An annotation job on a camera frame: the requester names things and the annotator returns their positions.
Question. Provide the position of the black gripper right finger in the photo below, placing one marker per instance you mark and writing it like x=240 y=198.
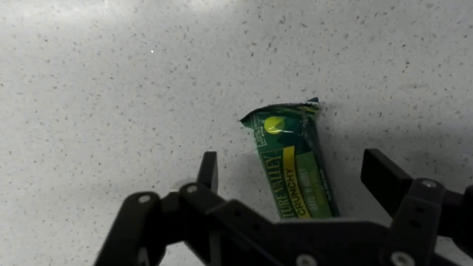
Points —
x=419 y=216

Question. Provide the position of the green chocolate bar wrapper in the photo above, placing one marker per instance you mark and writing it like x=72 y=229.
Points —
x=290 y=156

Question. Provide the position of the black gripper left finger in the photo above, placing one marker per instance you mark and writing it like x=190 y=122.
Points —
x=157 y=230

